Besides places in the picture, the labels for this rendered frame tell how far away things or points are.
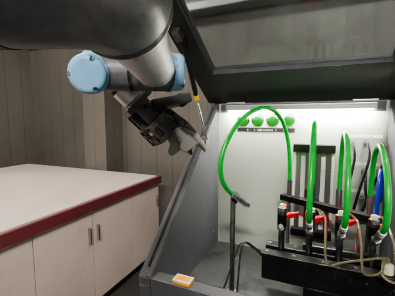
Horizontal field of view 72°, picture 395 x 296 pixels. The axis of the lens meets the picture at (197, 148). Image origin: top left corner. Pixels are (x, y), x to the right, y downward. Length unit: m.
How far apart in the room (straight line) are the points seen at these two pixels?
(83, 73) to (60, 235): 1.44
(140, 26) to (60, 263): 1.82
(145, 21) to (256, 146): 0.98
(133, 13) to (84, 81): 0.36
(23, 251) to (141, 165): 1.74
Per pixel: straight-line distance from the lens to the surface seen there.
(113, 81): 0.56
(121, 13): 0.20
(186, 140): 0.68
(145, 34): 0.23
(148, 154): 3.10
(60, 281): 2.00
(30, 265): 1.82
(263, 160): 1.16
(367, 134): 1.14
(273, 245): 0.96
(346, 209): 0.73
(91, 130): 3.19
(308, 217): 0.74
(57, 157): 4.06
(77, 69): 0.56
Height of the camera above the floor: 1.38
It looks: 6 degrees down
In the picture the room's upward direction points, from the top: straight up
